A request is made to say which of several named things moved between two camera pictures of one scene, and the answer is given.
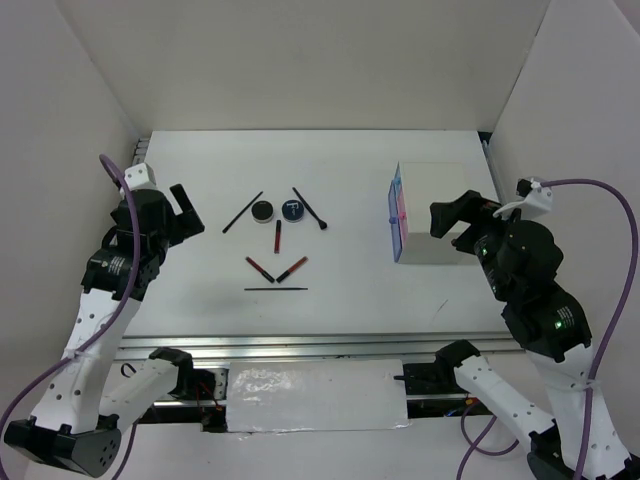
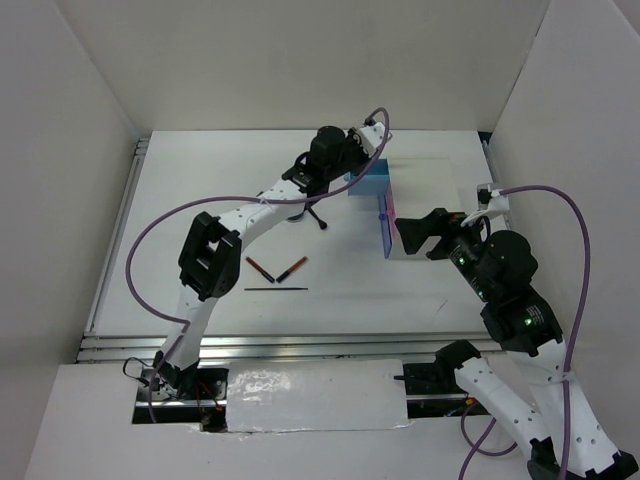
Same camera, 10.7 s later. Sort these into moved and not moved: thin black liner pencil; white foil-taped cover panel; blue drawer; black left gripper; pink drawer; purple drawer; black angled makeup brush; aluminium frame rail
Moved: purple drawer; pink drawer; blue drawer; black left gripper
Not moved: black angled makeup brush; thin black liner pencil; aluminium frame rail; white foil-taped cover panel
